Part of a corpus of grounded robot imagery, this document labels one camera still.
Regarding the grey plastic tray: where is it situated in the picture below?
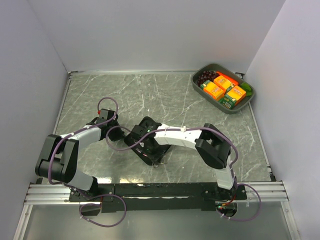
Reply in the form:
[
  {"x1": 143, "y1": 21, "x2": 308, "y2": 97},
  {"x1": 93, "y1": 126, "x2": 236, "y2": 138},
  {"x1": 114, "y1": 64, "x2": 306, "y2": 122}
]
[{"x1": 190, "y1": 63, "x2": 256, "y2": 115}]

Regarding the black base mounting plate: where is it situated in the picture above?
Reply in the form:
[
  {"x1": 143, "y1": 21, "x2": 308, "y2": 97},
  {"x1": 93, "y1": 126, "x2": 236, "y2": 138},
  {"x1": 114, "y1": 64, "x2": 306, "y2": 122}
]
[{"x1": 69, "y1": 182, "x2": 247, "y2": 213}]

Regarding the black zippered tool case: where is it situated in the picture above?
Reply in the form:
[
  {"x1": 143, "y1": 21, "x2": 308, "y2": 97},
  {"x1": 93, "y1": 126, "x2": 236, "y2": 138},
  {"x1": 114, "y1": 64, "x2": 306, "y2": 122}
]
[{"x1": 124, "y1": 116, "x2": 171, "y2": 168}]

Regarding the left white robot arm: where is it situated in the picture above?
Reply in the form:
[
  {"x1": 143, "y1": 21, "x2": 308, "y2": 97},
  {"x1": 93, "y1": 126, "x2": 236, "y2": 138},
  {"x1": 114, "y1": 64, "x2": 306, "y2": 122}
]
[{"x1": 35, "y1": 108, "x2": 125, "y2": 201}]

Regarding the dark red grapes bunch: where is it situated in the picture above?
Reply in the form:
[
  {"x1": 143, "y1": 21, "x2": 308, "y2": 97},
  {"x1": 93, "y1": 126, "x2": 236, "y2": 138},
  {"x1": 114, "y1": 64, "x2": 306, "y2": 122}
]
[{"x1": 197, "y1": 70, "x2": 220, "y2": 87}]

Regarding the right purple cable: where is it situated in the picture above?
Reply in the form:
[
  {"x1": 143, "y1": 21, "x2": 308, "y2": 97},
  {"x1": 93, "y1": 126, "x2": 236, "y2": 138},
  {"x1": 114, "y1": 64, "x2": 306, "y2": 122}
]
[{"x1": 105, "y1": 125, "x2": 240, "y2": 171}]

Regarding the purple cable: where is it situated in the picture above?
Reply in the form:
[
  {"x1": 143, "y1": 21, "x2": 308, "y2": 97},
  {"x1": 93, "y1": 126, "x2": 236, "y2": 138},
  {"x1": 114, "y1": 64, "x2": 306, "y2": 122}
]
[
  {"x1": 105, "y1": 125, "x2": 240, "y2": 171},
  {"x1": 47, "y1": 97, "x2": 120, "y2": 198}
]

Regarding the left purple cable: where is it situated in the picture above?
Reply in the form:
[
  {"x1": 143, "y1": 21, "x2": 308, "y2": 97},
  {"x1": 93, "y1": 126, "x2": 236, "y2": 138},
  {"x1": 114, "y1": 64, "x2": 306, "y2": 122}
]
[{"x1": 47, "y1": 97, "x2": 120, "y2": 198}]

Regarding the green leaf vegetable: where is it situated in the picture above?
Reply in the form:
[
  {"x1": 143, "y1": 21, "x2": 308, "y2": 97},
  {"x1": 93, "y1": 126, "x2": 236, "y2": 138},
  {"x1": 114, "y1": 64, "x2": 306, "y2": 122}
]
[{"x1": 239, "y1": 82, "x2": 253, "y2": 97}]

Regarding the orange carrot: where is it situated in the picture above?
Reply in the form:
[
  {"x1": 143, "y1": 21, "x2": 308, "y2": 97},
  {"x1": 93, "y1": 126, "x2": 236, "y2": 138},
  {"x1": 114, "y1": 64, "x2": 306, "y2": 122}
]
[{"x1": 216, "y1": 71, "x2": 239, "y2": 86}]

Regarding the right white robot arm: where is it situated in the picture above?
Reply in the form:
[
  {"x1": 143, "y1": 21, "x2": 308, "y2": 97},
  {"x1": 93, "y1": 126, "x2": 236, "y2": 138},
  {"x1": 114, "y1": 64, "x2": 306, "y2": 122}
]
[{"x1": 124, "y1": 123, "x2": 237, "y2": 199}]

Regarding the orange juice carton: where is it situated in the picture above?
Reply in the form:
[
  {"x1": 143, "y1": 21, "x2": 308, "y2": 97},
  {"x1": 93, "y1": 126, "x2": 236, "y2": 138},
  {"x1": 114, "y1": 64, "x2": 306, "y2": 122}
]
[
  {"x1": 219, "y1": 85, "x2": 247, "y2": 110},
  {"x1": 200, "y1": 80, "x2": 225, "y2": 101},
  {"x1": 213, "y1": 75, "x2": 235, "y2": 93}
]

